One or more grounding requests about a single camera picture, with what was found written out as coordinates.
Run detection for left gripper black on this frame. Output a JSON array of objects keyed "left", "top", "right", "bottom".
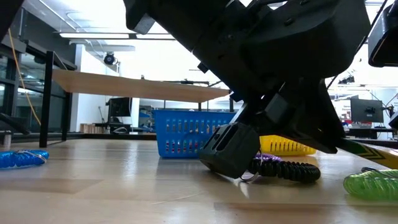
[{"left": 198, "top": 0, "right": 371, "bottom": 179}]

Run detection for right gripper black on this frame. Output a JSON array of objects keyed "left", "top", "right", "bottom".
[{"left": 368, "top": 2, "right": 398, "bottom": 68}]

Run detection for black coil wristband key ring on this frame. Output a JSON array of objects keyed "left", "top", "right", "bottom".
[{"left": 239, "top": 160, "right": 322, "bottom": 184}]

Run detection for purple coil wristband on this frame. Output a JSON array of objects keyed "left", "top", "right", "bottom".
[{"left": 254, "top": 152, "right": 283, "bottom": 162}]

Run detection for Crayola crayon box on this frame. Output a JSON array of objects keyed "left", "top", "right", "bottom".
[{"left": 337, "top": 138, "right": 398, "bottom": 170}]

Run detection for green coil wristband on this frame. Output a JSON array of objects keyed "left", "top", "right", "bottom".
[{"left": 343, "top": 167, "right": 398, "bottom": 202}]

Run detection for blue coil wristband key ring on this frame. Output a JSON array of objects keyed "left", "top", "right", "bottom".
[{"left": 0, "top": 149, "right": 50, "bottom": 170}]

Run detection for black monitor on arm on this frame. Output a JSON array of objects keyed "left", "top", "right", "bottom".
[{"left": 350, "top": 97, "right": 385, "bottom": 123}]

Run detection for yellow plastic basket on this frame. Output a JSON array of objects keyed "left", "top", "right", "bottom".
[{"left": 259, "top": 134, "right": 317, "bottom": 157}]

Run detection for blue plastic basket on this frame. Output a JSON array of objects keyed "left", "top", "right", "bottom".
[{"left": 154, "top": 109, "right": 238, "bottom": 159}]

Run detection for wooden shelf riser black legs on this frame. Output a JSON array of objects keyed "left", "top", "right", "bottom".
[{"left": 39, "top": 50, "right": 234, "bottom": 149}]

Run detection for black computer monitor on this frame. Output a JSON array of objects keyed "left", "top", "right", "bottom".
[{"left": 106, "top": 96, "right": 134, "bottom": 125}]

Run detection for stack of wooden blocks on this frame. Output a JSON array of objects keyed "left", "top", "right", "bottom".
[{"left": 80, "top": 123, "right": 109, "bottom": 134}]

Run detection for long ceiling light strip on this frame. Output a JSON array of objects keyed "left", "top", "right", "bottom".
[{"left": 58, "top": 32, "right": 175, "bottom": 40}]

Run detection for long black arm cable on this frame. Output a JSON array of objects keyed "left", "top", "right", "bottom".
[{"left": 325, "top": 0, "right": 381, "bottom": 90}]

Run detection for yellow extension cord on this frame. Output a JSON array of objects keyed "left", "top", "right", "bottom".
[{"left": 7, "top": 27, "right": 42, "bottom": 126}]

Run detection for short grey post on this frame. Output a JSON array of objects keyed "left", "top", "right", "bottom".
[{"left": 2, "top": 130, "right": 13, "bottom": 149}]

